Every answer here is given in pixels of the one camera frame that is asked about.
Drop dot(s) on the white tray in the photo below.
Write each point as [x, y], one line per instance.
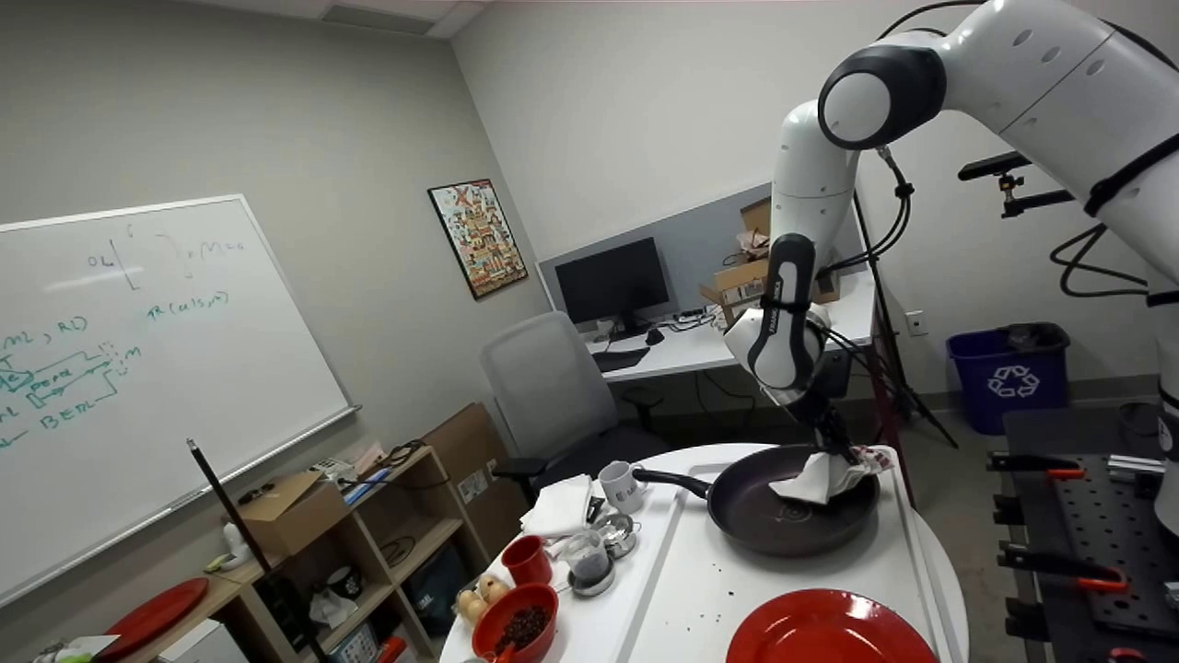
[744, 577]

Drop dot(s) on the whiteboard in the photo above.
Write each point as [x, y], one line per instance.
[141, 356]

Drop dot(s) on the framed wall poster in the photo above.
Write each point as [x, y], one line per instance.
[480, 232]

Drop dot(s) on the black computer monitor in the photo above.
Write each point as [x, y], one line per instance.
[613, 286]

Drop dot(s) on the blue recycling bin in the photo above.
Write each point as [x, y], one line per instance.
[1002, 368]

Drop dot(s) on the red tray on shelf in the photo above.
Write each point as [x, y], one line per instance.
[152, 616]

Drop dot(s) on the white towel with red stripes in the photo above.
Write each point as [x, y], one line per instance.
[826, 478]

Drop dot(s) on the cardboard box on shelf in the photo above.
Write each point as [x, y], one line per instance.
[292, 515]

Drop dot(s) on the grey office chair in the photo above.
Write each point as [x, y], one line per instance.
[554, 402]

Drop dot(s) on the red bowl with dark contents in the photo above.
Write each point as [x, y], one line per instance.
[521, 628]

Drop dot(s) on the round white table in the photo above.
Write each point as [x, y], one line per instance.
[683, 592]

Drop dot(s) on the white desk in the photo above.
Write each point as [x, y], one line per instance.
[847, 323]

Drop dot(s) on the cardboard box on desk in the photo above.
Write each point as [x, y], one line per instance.
[737, 286]

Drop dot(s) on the black perforated workbench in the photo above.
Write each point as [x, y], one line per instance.
[1094, 567]

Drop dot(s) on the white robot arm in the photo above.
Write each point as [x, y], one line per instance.
[1070, 92]

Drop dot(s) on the folded white cloth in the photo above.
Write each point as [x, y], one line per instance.
[557, 508]

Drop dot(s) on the red plate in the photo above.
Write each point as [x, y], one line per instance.
[826, 628]

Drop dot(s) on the wooden shelf unit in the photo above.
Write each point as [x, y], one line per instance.
[355, 578]

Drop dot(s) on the black camera tripod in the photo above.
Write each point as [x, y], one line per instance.
[904, 402]

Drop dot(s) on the black frying pan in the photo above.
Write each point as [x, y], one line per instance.
[756, 520]

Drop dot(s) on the small red cup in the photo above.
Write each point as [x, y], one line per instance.
[529, 561]

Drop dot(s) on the white mug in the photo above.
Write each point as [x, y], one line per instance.
[619, 489]

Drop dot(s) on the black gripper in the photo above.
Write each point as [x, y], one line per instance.
[821, 421]

